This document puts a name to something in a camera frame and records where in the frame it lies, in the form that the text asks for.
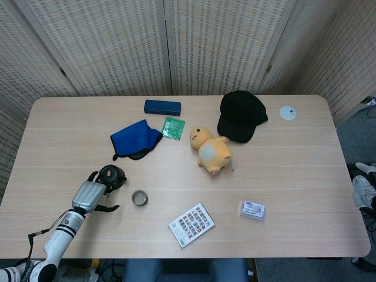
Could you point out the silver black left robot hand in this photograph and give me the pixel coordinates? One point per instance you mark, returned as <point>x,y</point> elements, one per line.
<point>88,195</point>

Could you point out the black round lidded container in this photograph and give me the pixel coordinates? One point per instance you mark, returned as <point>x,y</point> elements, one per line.
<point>113,173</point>

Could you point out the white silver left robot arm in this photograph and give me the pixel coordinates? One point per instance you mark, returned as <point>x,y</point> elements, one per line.
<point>63,232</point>

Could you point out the small metal tin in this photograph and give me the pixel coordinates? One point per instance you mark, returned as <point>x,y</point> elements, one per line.
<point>140,198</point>

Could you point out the blue cloth with black trim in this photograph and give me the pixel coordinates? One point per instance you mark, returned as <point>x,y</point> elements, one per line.
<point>132,138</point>

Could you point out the white card with stamp pictures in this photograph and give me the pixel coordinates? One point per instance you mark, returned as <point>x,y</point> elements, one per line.
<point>191,224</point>

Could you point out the green foil sachet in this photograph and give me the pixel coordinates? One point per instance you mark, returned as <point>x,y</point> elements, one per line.
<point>174,128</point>

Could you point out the long dark blue box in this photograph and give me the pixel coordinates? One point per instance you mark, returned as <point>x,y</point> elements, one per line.
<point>162,107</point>

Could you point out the blue chair seat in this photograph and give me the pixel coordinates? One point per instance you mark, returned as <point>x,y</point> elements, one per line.
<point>182,270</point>

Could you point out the yellow plush duck toy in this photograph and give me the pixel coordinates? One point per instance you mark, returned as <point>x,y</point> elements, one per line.
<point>210,151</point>

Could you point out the woven wooden screen panel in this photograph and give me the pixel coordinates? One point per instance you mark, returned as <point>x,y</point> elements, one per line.
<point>23,67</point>
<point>111,47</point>
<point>329,53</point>
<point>223,44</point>

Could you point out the purple tissue pack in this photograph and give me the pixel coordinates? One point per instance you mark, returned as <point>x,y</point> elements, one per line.
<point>252,209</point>

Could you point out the black baseball cap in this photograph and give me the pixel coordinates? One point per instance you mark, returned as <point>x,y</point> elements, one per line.
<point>239,114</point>

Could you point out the white round table grommet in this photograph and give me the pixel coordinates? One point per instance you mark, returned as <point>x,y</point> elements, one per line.
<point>287,113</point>

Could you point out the black table foot bar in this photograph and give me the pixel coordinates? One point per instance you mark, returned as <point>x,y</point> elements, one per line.
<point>351,166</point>

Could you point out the white sneaker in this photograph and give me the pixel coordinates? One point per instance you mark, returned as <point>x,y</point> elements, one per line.
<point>367,168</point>
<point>362,191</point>

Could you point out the white power strip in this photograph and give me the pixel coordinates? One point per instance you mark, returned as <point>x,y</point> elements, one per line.
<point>368,101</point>

